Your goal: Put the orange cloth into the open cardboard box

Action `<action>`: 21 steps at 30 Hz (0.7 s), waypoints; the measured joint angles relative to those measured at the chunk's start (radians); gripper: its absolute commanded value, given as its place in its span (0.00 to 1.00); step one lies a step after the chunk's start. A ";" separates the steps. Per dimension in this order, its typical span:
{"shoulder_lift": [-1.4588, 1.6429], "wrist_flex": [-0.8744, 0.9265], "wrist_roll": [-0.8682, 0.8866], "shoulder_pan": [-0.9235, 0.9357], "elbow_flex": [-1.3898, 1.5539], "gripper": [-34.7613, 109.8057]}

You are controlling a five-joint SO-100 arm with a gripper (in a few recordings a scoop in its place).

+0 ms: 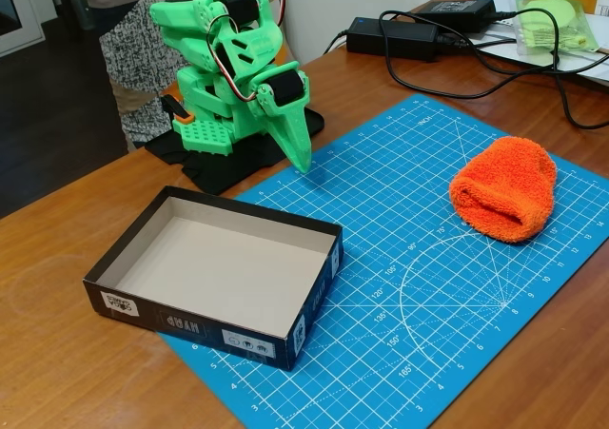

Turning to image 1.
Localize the orange fluffy sock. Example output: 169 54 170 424
448 136 558 244

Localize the black cloth under robot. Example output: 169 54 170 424
144 107 326 196

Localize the black orange clamp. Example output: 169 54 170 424
160 93 194 126

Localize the blue cutting mat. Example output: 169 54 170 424
156 93 609 429

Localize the large black power adapter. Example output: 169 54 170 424
345 16 440 63

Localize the person in patterned clothing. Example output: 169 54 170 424
78 0 282 152

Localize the slim black power adapter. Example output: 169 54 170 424
415 0 498 34

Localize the black cardboard box tray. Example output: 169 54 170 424
82 185 344 372

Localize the plastic bag of green parts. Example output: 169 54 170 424
515 0 600 58

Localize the thin white cable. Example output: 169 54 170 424
323 29 351 55

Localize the red white servo cable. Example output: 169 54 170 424
206 0 289 103

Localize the white door frame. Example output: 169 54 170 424
0 0 47 59

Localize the long black power cable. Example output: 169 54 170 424
379 8 609 130

